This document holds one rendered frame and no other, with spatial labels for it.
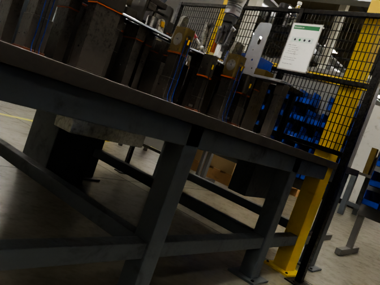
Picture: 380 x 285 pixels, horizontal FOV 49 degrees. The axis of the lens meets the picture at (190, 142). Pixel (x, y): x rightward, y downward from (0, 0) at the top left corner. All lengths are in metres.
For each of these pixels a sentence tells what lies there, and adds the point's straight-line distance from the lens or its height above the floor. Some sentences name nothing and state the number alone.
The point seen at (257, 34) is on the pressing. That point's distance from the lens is 2.64.
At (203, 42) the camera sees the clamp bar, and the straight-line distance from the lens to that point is 2.50.
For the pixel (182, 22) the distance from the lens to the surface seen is 2.02.
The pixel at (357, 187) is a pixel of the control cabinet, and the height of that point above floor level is 0.41.
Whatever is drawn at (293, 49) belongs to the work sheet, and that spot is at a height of 1.28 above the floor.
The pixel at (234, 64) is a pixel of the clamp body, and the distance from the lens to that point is 2.17.
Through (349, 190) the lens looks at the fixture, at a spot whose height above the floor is 0.39.
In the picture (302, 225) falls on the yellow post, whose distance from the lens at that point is 2.54.
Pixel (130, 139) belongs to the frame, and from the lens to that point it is 1.58.
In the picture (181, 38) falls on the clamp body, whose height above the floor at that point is 0.99.
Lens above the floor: 0.69
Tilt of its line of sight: 4 degrees down
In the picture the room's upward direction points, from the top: 20 degrees clockwise
